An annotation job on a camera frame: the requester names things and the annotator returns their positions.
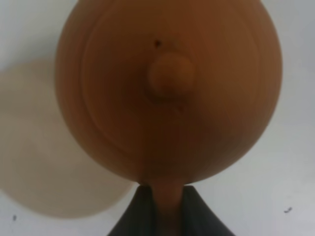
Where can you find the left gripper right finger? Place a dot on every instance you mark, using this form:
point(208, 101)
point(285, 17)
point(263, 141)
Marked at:
point(197, 217)

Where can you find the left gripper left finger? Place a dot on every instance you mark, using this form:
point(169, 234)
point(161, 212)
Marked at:
point(139, 219)

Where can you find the brown clay teapot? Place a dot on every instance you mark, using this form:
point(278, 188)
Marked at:
point(166, 93)

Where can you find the beige round teapot coaster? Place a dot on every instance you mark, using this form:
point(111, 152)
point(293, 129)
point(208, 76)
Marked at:
point(41, 165)

